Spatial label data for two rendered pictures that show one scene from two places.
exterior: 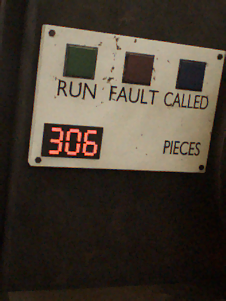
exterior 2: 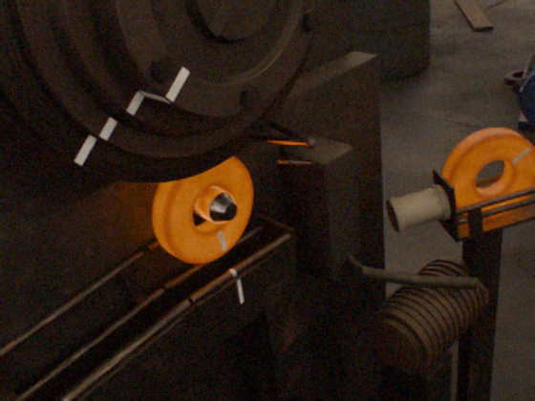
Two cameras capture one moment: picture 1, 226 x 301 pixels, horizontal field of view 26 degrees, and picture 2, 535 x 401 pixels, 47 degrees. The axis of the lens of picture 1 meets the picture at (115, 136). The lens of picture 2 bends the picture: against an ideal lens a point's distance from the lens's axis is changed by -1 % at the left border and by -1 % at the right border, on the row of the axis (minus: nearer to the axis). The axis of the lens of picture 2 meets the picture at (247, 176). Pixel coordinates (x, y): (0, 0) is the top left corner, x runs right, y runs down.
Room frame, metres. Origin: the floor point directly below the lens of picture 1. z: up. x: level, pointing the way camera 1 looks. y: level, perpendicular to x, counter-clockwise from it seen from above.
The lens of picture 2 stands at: (-0.04, -0.19, 1.23)
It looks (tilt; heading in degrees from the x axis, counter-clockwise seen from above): 27 degrees down; 342
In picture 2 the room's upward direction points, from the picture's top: 8 degrees counter-clockwise
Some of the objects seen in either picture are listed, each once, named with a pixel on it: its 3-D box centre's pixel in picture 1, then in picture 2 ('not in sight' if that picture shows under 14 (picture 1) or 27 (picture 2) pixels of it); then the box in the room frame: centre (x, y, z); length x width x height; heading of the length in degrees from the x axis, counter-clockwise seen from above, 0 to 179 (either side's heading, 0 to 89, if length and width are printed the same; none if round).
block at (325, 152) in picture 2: not in sight; (321, 210); (0.78, -0.58, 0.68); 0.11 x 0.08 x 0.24; 21
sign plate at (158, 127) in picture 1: (130, 105); not in sight; (0.66, -0.01, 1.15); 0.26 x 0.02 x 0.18; 111
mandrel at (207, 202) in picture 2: not in sight; (189, 193); (0.72, -0.36, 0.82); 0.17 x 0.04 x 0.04; 21
